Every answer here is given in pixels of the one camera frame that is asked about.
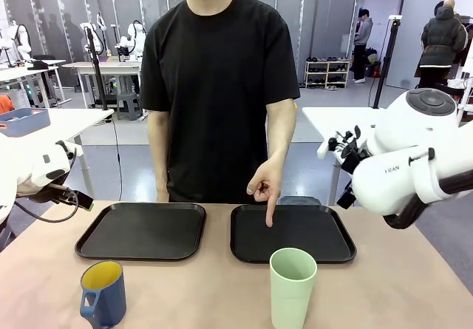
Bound orange cloth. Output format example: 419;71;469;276
0;95;16;115

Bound white table with bin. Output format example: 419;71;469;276
0;107;115;201

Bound slim white background robot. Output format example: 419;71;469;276
79;13;109;55

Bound light green plastic cup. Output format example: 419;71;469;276
269;248;318;329

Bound black hanging power cable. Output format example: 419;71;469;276
109;119;123;201

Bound person's left hand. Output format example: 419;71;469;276
246;155;287;229

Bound black bags pile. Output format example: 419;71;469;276
364;52;382;79

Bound blue storage bin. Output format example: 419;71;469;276
0;107;52;138

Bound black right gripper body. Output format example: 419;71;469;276
340;140;371;174

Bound black plastic tray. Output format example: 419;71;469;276
230;204;358;265
75;202;207;262

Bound blue mug yellow inside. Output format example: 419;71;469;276
80;260;127;328

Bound person's black t-shirt torso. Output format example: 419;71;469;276
139;0;302;205

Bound person's right forearm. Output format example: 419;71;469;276
147;109;171;193

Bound person's left forearm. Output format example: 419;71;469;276
265;98;299;163

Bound beige background desk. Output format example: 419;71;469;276
61;61;143;109

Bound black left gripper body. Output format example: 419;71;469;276
16;183;72;203

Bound white table rounded corner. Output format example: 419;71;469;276
302;106;389;206

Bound person in grey hoodie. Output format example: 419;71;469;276
353;7;375;84

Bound person in black puffer jacket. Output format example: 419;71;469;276
413;0;469;90

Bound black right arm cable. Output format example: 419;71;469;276
383;147;473;231

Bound black light stand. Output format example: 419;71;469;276
84;25;110;110

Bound dark grey chair seat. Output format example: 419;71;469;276
279;194;320;207

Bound black stand white head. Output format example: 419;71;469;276
372;15;404;109

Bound white background robot black cables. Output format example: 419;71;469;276
0;20;33;66

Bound grey plastic stool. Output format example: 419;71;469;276
116;92;143;121

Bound wooden shoe rack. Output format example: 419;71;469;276
304;59;351;89

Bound white background desk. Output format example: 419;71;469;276
0;58;73;109

